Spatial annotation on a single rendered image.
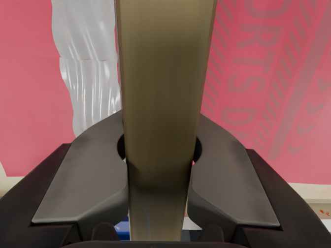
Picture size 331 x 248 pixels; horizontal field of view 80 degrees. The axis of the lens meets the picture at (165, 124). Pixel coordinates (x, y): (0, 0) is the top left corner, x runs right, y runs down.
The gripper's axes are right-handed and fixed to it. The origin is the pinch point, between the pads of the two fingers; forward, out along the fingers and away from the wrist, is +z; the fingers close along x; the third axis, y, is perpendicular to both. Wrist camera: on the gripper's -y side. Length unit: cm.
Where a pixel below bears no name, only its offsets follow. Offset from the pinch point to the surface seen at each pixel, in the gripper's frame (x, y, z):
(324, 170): 28.8, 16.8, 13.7
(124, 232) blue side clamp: -5.3, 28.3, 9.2
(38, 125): -17.5, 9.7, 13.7
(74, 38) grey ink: -9.9, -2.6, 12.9
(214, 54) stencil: 6.5, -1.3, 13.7
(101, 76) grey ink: -7.3, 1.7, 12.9
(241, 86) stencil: 10.8, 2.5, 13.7
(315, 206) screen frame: 30.4, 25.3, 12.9
